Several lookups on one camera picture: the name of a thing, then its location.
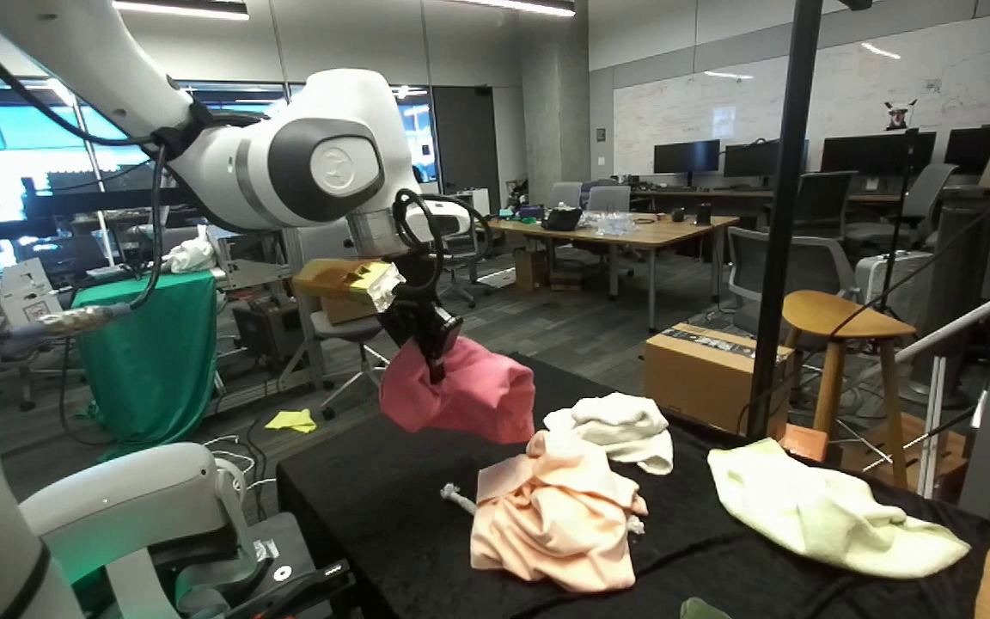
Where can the black velvet table cover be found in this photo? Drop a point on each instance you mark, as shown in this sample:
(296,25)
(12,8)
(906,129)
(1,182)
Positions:
(381,518)

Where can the silver metal pole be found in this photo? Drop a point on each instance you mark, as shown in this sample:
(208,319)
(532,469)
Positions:
(953,327)

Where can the pink cloth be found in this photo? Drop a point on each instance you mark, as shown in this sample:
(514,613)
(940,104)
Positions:
(474,396)

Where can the white terry towel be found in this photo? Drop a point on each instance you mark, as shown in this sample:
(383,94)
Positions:
(622,423)

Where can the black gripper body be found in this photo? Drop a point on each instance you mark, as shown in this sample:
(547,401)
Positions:
(419,312)

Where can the grey padded chair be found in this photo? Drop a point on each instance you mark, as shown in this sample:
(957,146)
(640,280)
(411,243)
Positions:
(818,268)

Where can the white printed board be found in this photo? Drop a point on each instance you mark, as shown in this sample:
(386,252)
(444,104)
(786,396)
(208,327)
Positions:
(28,298)

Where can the peach cloth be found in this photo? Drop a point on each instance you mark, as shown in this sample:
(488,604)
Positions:
(551,527)

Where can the small plain cardboard box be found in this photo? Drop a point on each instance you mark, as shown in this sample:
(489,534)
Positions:
(344,313)

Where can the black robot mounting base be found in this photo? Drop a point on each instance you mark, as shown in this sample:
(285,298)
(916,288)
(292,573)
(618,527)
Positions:
(277,573)

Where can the wooden desk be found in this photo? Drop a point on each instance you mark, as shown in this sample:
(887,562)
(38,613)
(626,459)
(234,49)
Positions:
(643,231)

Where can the ceiling light strip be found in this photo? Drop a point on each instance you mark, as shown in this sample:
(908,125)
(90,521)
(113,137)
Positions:
(182,8)
(524,8)

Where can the green drape cloth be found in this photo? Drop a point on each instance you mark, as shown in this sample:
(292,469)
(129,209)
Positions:
(154,366)

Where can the wooden stool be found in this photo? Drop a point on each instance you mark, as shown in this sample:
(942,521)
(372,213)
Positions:
(841,312)

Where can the cardboard box with printed tape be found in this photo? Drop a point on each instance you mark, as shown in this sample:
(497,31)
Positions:
(689,381)

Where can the black mesh office chair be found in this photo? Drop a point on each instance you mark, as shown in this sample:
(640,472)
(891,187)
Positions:
(461,247)

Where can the yellow rag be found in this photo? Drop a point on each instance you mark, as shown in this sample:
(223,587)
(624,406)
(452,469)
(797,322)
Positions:
(292,420)

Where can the black stand pole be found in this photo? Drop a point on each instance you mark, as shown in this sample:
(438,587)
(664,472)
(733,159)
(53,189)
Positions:
(788,172)

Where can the orange plush toy green leaves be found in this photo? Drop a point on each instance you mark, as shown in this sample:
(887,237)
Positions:
(702,611)

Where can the white crumpled object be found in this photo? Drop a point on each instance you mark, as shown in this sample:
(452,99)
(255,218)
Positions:
(189,252)

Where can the pale yellow-green cloth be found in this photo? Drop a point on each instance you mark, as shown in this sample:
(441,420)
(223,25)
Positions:
(827,518)

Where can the dark door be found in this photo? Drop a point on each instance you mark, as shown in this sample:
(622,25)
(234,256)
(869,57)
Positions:
(465,140)

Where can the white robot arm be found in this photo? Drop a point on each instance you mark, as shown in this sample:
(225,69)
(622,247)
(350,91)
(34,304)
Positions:
(292,159)

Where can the whiteboard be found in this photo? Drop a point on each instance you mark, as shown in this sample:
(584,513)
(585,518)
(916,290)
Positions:
(953,79)

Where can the grey office chair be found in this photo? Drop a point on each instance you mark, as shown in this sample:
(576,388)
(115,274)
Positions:
(341,337)

